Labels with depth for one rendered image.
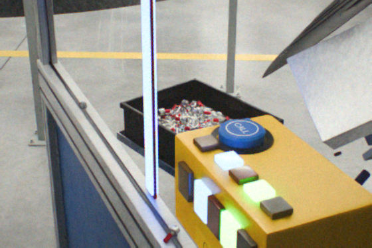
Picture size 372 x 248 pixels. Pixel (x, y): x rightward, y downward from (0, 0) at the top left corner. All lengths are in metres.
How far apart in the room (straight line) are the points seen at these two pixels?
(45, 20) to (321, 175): 0.86
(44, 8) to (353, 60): 0.63
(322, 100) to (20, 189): 1.79
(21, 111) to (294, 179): 2.68
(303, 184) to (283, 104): 2.65
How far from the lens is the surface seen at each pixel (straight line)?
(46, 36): 1.30
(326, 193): 0.50
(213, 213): 0.51
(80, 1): 2.66
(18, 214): 2.40
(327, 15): 1.07
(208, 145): 0.54
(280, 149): 0.55
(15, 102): 3.24
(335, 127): 0.88
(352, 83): 0.89
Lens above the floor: 1.34
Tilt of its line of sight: 26 degrees down
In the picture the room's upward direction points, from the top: straight up
